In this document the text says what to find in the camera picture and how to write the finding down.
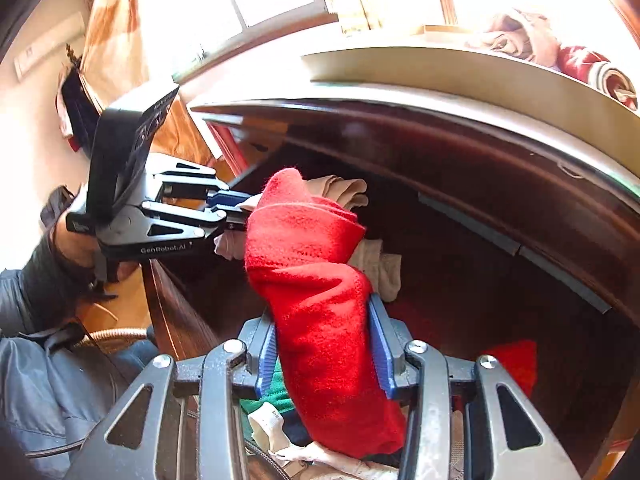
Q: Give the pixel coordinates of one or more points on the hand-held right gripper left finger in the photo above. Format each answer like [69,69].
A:
[265,360]

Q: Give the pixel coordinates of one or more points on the person's left hand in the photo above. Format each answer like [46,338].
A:
[75,250]

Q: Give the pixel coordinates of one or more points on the cream underwear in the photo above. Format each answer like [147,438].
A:
[380,270]

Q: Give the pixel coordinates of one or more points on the white air conditioner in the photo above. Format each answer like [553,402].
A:
[45,47]

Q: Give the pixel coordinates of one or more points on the green black striped underwear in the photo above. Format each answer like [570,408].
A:
[272,400]

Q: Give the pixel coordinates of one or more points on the white lace underwear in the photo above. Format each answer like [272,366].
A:
[320,462]

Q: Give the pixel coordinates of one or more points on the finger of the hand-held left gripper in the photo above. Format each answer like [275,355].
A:
[225,199]
[190,217]

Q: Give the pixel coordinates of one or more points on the person's grey jacket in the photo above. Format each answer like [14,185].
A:
[50,395]

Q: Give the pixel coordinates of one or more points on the shallow cardboard tray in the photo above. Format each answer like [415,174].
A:
[450,75]

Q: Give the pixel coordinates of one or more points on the red white underwear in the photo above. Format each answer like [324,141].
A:
[580,65]

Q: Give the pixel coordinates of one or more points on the dark wooden table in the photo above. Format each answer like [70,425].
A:
[450,160]

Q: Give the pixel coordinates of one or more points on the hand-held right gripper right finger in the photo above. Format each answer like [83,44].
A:
[382,360]

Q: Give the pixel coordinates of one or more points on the person's left forearm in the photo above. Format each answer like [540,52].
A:
[30,290]

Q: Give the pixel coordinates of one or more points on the dark clothes on rack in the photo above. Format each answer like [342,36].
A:
[77,105]

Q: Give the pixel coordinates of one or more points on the red fleece underwear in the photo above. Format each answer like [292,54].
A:
[310,285]

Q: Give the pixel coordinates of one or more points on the dark wooden drawer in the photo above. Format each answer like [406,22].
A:
[450,285]

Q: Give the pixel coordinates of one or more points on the loose yellow checked curtain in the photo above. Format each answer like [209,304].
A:
[120,35]

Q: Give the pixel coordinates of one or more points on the beige underwear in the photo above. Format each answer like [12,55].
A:
[340,190]
[515,35]

